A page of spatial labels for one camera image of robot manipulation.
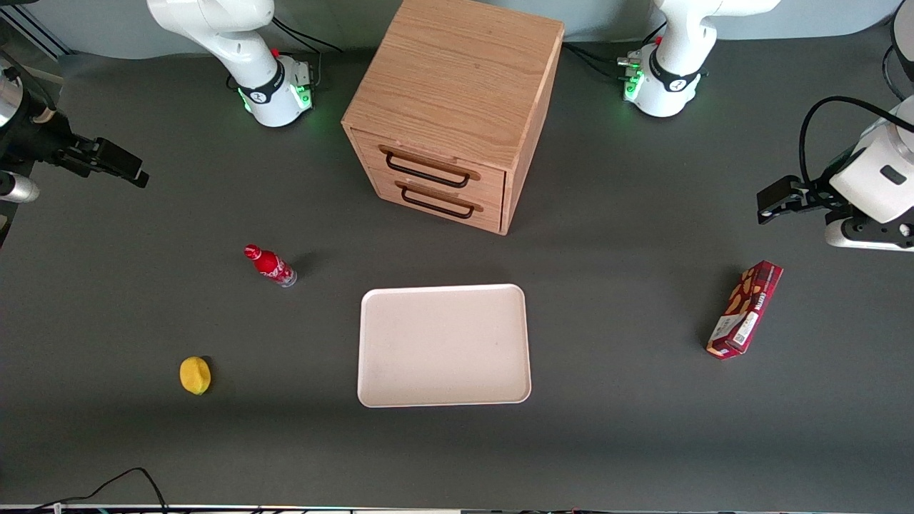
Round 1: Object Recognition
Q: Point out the wooden drawer front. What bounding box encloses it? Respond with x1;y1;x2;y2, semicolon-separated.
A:
351;130;507;208
370;170;503;233

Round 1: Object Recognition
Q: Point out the wooden drawer cabinet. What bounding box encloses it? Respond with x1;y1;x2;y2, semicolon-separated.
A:
341;0;566;236

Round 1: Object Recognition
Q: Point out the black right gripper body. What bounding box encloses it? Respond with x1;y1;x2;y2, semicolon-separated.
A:
0;70;95;173

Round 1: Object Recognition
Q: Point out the red snack box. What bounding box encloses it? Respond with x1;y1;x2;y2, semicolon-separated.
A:
706;260;784;361

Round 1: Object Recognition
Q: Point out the white rectangular tray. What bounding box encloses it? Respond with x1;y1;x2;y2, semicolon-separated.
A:
357;283;533;408

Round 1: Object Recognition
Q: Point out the red coke bottle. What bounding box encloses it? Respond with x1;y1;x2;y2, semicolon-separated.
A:
243;244;298;288

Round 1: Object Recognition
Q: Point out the black drawer handle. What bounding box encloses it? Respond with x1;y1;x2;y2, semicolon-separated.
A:
395;181;484;220
378;145;482;189

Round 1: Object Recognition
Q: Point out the yellow lemon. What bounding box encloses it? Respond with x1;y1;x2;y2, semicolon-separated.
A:
179;356;212;396

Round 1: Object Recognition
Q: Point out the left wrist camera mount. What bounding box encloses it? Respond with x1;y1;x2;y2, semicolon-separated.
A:
825;213;914;253

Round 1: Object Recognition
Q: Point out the aluminium frame rail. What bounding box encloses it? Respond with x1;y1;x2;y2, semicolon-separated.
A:
0;0;74;66

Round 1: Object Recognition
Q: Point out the black cable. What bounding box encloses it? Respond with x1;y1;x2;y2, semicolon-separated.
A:
270;17;345;55
32;467;169;514
563;41;645;81
798;96;914;188

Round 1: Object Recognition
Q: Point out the silver cylindrical wrist fitting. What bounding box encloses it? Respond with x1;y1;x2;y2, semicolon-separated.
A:
0;171;41;205

